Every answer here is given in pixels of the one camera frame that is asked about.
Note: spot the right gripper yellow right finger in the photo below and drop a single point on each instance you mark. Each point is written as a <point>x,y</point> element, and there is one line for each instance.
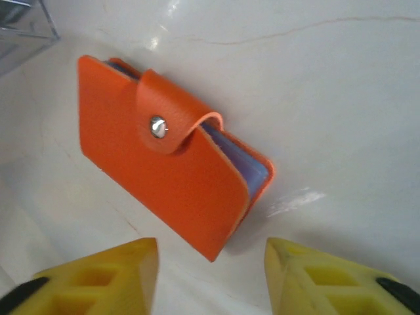
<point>321,285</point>

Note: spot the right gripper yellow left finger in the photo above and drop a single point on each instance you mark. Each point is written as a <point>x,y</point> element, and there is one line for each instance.
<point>98,285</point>

